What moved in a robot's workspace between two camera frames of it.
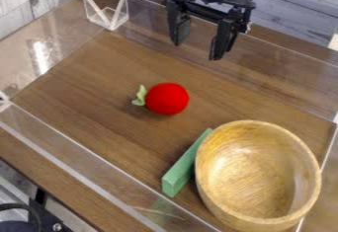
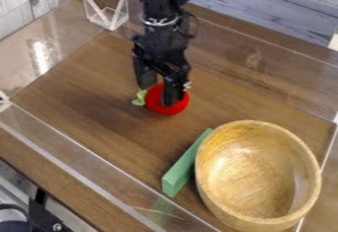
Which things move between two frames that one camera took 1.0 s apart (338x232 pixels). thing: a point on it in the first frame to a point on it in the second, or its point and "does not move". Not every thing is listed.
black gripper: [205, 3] to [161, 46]
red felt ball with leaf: [165, 98] does not move
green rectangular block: [180, 175] does not move
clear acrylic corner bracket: [109, 18] does not move
